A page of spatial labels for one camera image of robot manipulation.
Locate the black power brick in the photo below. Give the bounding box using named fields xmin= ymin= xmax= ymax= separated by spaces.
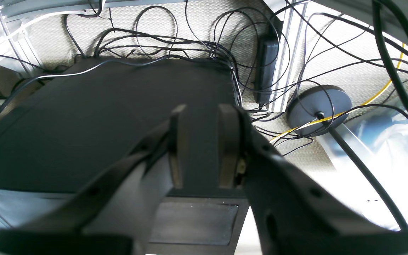
xmin=254 ymin=36 xmax=279 ymax=105

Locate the black computer case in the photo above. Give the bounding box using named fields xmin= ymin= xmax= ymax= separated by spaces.
xmin=0 ymin=58 xmax=248 ymax=255

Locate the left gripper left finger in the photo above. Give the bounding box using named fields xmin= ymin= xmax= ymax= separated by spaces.
xmin=0 ymin=104 xmax=186 ymax=255

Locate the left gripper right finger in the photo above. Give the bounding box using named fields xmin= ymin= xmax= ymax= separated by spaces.
xmin=218 ymin=104 xmax=408 ymax=255

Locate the yellow cable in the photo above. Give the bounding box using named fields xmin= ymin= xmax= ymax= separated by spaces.
xmin=270 ymin=42 xmax=406 ymax=143

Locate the round black stand base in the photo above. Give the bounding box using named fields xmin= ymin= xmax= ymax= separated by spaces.
xmin=286 ymin=85 xmax=352 ymax=137

